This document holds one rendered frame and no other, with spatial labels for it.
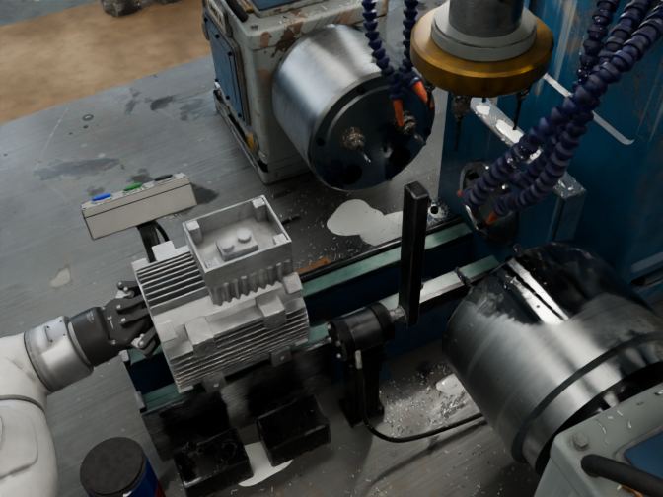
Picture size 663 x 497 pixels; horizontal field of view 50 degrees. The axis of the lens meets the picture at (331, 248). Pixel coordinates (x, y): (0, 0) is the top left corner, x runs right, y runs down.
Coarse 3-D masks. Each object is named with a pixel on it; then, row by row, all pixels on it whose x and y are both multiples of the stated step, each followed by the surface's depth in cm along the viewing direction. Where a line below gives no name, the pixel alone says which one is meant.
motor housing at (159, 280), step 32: (192, 256) 97; (160, 288) 95; (192, 288) 95; (160, 320) 94; (224, 320) 95; (256, 320) 96; (288, 320) 99; (192, 352) 95; (224, 352) 97; (256, 352) 100; (192, 384) 99
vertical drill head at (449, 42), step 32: (480, 0) 83; (512, 0) 83; (416, 32) 92; (448, 32) 87; (480, 32) 86; (512, 32) 87; (544, 32) 91; (416, 64) 91; (448, 64) 87; (480, 64) 86; (512, 64) 86; (544, 64) 87; (480, 96) 88; (512, 128) 100
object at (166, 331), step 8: (136, 264) 99; (144, 264) 100; (296, 272) 97; (288, 280) 96; (296, 280) 97; (288, 288) 96; (296, 288) 97; (168, 320) 92; (160, 328) 92; (168, 328) 92; (160, 336) 92; (168, 336) 92; (176, 336) 92; (296, 344) 105; (176, 384) 101
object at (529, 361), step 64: (512, 256) 90; (576, 256) 88; (448, 320) 93; (512, 320) 84; (576, 320) 81; (640, 320) 81; (512, 384) 83; (576, 384) 79; (640, 384) 81; (512, 448) 86
